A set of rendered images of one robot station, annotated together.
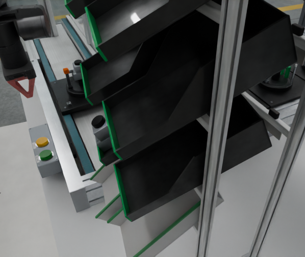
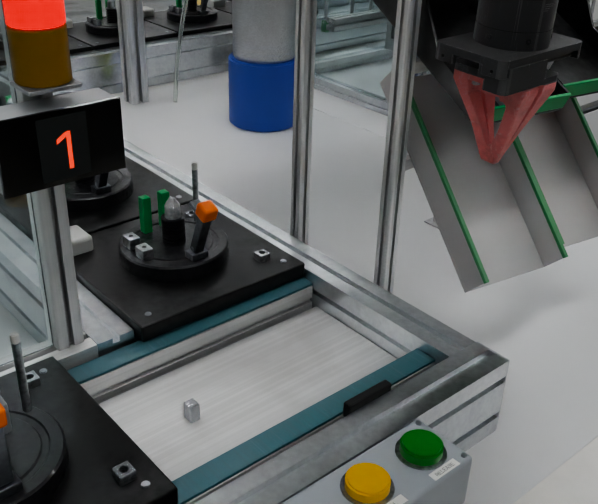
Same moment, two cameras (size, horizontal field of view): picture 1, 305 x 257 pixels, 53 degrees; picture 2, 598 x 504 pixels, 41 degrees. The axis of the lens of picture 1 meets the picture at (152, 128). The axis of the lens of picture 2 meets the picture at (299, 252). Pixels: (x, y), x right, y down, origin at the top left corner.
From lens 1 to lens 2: 1.33 m
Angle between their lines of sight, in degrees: 84
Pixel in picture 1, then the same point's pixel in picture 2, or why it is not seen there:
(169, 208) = (527, 136)
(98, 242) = (536, 374)
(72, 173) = (446, 381)
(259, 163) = not seen: hidden behind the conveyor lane
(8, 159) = not seen: outside the picture
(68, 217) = (519, 440)
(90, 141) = (271, 422)
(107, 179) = (462, 270)
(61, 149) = (366, 434)
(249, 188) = not seen: hidden behind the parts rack
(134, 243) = (570, 217)
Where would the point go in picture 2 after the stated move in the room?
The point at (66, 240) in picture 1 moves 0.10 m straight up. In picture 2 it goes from (572, 425) to (590, 355)
